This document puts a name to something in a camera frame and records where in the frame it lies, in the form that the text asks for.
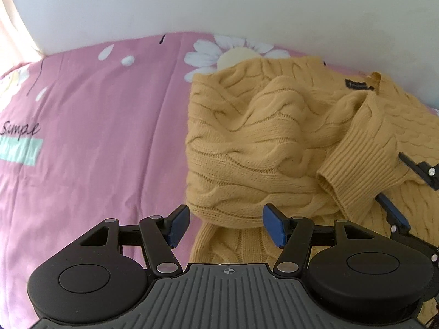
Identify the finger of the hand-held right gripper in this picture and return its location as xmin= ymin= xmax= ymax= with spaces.
xmin=398 ymin=152 xmax=439 ymax=191
xmin=375 ymin=193 xmax=439 ymax=265

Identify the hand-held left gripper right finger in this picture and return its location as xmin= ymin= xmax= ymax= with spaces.
xmin=262 ymin=203 xmax=376 ymax=277

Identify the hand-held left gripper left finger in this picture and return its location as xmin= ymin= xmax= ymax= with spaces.
xmin=80 ymin=204 xmax=190 ymax=277

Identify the yellow cable-knit cardigan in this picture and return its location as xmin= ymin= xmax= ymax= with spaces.
xmin=184 ymin=56 xmax=439 ymax=327

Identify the pink floral bed sheet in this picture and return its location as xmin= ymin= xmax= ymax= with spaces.
xmin=0 ymin=32 xmax=439 ymax=316

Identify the pink floral curtain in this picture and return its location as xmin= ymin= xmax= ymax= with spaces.
xmin=0 ymin=0 xmax=46 ymax=73

